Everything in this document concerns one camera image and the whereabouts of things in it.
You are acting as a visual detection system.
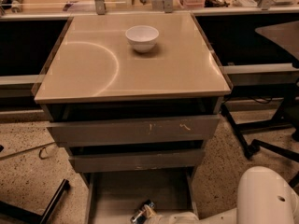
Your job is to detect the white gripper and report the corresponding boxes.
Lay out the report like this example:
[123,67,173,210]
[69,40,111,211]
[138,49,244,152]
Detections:
[142,204,176,224]

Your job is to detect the redbull can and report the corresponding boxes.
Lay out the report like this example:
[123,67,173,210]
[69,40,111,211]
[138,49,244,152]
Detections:
[130,200,155,224]

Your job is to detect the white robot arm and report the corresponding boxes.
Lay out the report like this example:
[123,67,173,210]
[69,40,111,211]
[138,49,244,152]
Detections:
[144,166,299,224]

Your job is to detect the open bottom drawer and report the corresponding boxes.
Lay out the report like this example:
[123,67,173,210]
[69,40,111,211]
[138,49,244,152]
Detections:
[84,168,197,224]

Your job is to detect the grey middle drawer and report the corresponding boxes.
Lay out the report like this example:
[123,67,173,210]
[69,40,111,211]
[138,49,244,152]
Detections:
[69,148,205,173]

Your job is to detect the grey drawer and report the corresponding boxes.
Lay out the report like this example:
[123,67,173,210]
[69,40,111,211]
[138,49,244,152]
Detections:
[48,115,220,147]
[69,148,205,173]

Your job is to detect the grey top drawer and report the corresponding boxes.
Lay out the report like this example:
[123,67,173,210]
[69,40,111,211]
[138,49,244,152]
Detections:
[48,115,220,147]

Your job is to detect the beige top drawer cabinet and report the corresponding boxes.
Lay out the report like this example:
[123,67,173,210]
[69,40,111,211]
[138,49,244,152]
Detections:
[35,13,231,105]

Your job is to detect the black office chair base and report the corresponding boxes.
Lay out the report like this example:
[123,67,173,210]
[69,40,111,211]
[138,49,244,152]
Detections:
[249,138,299,189]

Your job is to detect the black metal leg left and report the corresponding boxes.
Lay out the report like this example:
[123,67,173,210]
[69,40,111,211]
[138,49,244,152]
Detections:
[0,179,70,224]

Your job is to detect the white ceramic bowl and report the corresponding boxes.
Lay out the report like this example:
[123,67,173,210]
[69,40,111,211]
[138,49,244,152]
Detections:
[125,25,160,53]

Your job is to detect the cable on floor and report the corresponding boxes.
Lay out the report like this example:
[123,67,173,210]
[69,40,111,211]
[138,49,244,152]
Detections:
[0,141,58,161]

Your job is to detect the black desk frame right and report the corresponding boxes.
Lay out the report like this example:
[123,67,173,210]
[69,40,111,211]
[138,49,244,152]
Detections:
[221,104,295,160]

